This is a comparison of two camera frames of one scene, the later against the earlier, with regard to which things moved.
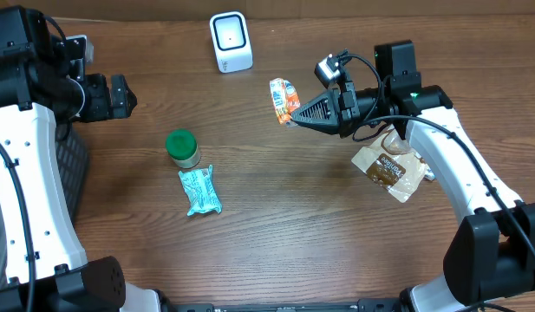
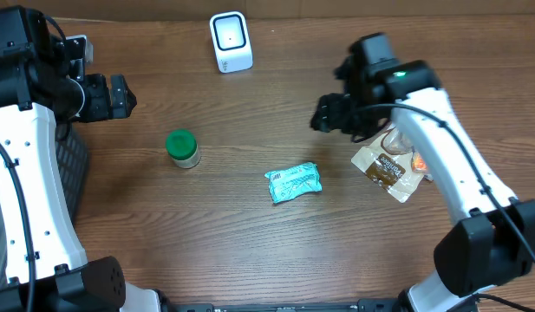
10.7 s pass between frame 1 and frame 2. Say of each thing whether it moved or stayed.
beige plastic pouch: stayed
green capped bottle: stayed
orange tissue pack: moved
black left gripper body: stayed
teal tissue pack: stayed
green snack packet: moved
